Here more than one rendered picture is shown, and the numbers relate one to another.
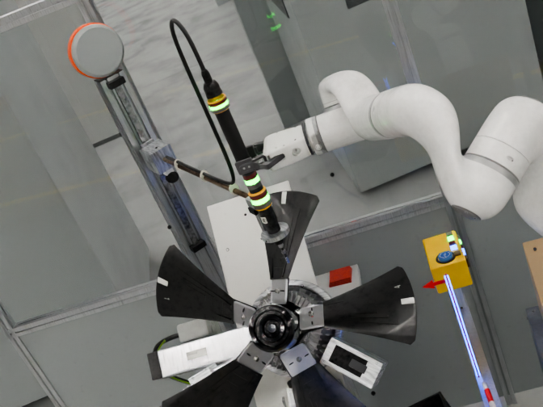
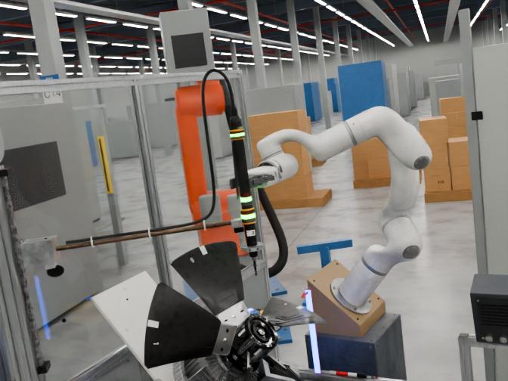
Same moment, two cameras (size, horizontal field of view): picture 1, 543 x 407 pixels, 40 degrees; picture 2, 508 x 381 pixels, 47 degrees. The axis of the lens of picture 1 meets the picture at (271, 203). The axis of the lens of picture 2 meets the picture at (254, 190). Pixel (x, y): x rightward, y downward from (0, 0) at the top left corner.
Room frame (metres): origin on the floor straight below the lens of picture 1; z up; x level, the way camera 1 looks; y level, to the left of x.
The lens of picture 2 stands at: (1.00, 1.69, 1.90)
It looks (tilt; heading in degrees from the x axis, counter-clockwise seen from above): 9 degrees down; 287
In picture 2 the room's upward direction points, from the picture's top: 8 degrees counter-clockwise
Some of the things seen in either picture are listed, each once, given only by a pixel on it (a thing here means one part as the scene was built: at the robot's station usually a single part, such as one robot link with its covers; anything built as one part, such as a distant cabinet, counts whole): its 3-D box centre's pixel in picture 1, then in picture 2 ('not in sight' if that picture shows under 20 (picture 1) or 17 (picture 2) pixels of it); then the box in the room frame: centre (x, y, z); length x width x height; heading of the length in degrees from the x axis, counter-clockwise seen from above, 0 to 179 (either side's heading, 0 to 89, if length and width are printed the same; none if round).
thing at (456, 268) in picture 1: (447, 262); not in sight; (1.77, -0.40, 1.02); 0.16 x 0.10 x 0.11; 167
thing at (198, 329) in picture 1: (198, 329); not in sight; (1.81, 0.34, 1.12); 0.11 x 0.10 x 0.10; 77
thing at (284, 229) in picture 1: (266, 216); (247, 233); (1.57, 0.02, 1.49); 0.09 x 0.07 x 0.10; 22
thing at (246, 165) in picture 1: (250, 166); (258, 181); (1.51, 0.01, 1.65); 0.07 x 0.03 x 0.03; 77
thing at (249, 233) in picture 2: (244, 161); (243, 183); (1.56, 0.02, 1.65); 0.04 x 0.04 x 0.46
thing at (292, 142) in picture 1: (289, 144); (259, 176); (1.54, -0.09, 1.65); 0.11 x 0.10 x 0.07; 77
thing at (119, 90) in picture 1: (159, 169); (24, 272); (2.18, 0.28, 1.48); 0.05 x 0.03 x 0.62; 112
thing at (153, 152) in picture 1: (157, 156); (38, 251); (2.14, 0.26, 1.54); 0.10 x 0.07 x 0.08; 22
